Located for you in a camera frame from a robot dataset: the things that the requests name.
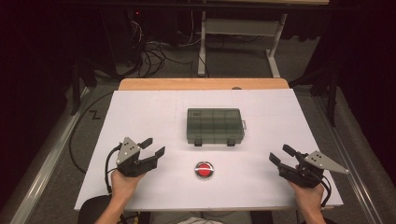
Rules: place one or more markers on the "black round stool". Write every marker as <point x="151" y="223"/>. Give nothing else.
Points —
<point x="91" y="210"/>

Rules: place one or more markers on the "white metal stand frame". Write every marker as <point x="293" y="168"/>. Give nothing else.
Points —
<point x="239" y="27"/>

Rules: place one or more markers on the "red round button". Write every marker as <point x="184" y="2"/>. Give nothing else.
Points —
<point x="204" y="170"/>

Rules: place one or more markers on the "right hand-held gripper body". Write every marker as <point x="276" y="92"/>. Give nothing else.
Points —
<point x="306" y="174"/>

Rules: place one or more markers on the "black metal stand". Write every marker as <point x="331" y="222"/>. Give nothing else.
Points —
<point x="75" y="93"/>
<point x="332" y="99"/>

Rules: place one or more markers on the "aluminium floor rail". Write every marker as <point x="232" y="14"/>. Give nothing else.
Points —
<point x="358" y="186"/>
<point x="46" y="168"/>

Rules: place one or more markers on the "person's grey clothing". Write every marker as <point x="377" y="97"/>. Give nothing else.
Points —
<point x="224" y="217"/>

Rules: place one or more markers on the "person's left hand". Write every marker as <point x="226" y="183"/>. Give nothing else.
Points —
<point x="123" y="186"/>

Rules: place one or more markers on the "smoky clear plastic compartment box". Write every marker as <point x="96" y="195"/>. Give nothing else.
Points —
<point x="214" y="126"/>

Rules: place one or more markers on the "dark equipment box red light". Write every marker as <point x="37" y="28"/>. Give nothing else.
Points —
<point x="124" y="37"/>

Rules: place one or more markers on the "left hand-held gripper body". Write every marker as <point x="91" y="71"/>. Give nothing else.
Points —
<point x="127" y="152"/>

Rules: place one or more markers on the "person's right hand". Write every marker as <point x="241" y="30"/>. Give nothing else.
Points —
<point x="309" y="196"/>

